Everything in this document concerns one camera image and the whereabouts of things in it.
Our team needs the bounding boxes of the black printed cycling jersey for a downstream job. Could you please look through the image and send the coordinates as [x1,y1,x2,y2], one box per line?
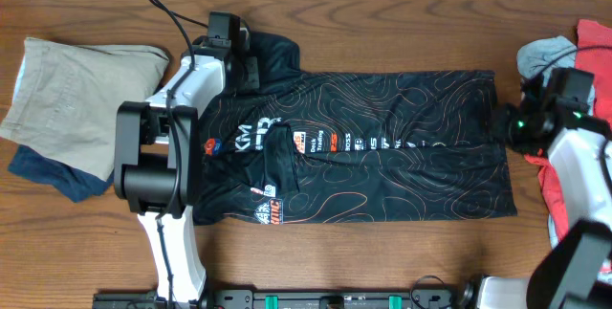
[193,33,516,225]

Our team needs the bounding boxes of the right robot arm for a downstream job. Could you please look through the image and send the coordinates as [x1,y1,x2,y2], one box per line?
[455,68,611,308]

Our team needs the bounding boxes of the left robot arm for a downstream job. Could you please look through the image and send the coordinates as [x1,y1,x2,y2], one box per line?
[94,11,257,308]

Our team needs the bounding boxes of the light blue grey shirt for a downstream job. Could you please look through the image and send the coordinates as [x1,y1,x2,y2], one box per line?
[516,35,593,112]

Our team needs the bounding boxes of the folded beige trousers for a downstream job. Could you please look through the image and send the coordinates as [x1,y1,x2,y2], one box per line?
[1,37,169,181]

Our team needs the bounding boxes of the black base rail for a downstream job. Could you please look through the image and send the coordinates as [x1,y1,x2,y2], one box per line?
[92,275,532,309]

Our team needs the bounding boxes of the red orange shirt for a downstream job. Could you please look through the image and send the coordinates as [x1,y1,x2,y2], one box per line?
[525,19,611,246]

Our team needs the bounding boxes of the folded navy blue garment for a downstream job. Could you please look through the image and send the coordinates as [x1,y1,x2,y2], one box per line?
[8,145,114,203]

